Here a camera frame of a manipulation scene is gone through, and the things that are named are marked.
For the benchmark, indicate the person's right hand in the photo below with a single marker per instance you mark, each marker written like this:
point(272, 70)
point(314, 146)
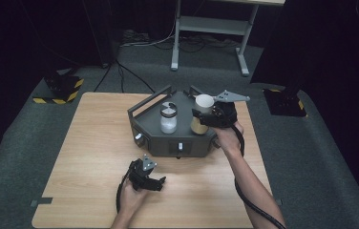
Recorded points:
point(228, 138)

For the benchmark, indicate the glass shaker with silver lid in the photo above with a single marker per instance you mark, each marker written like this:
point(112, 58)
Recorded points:
point(168, 117)

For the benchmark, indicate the black yellow striped stand base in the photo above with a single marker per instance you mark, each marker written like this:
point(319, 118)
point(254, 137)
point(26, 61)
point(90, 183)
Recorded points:
point(63, 90)
point(284, 103)

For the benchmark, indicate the black corner shelf rack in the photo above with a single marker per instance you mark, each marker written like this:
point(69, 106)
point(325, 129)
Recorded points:
point(150, 120)

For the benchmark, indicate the white metal desk frame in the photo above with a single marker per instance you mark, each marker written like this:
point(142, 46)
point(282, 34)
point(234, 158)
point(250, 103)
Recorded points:
point(212, 25)

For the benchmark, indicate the grey tape strip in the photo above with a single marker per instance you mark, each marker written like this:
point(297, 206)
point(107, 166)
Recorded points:
point(42, 201)
point(278, 202)

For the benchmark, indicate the yellowish jar with white lid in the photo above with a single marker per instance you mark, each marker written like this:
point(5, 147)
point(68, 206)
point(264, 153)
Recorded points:
point(203, 103)

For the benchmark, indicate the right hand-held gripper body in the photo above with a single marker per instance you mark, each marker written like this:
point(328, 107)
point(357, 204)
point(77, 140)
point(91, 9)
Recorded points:
point(227, 113)

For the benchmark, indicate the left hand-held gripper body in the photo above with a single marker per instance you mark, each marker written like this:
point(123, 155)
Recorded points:
point(139, 175)

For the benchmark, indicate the person's left hand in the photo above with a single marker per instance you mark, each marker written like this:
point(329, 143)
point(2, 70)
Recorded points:
point(133, 198)

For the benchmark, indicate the power strip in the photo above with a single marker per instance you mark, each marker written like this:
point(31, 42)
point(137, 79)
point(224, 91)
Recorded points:
point(134, 35)

